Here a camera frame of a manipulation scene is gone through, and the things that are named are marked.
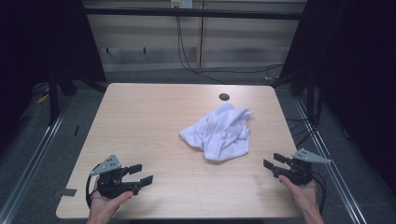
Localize white printed towel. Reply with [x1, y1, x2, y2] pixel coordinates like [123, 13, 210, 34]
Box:
[179, 102, 254, 162]

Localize black wall cable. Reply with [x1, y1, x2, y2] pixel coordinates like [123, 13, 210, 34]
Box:
[176, 7, 285, 85]

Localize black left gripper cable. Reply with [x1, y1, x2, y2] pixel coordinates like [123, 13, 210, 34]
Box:
[85, 162, 103, 209]

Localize grey tape piece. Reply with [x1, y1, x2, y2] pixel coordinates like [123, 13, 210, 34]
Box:
[60, 188, 78, 198]

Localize yellow item on floor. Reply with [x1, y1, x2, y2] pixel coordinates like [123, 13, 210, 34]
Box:
[35, 92, 50, 105]

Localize person's left hand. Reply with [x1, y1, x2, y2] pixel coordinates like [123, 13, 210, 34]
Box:
[88, 186, 134, 221]

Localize black horizontal frame bar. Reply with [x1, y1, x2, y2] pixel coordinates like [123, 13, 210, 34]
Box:
[83, 7, 307, 21]

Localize black curtain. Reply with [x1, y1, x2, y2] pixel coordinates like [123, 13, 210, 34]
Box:
[274, 0, 396, 195]
[0, 0, 107, 153]

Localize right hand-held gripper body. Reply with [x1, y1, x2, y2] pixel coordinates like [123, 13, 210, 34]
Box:
[273, 147, 332, 187]

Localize black floor cables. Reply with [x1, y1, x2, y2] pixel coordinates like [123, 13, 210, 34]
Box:
[285, 92, 324, 149]

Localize person's right hand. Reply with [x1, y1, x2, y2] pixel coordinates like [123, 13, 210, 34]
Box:
[277, 175, 320, 216]

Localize white wall socket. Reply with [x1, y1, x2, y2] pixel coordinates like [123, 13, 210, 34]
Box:
[170, 0, 194, 9]

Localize black metal stand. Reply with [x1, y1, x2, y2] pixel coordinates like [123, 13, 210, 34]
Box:
[47, 70, 61, 127]

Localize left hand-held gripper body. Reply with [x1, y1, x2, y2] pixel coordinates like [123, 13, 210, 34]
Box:
[90, 154, 142, 200]

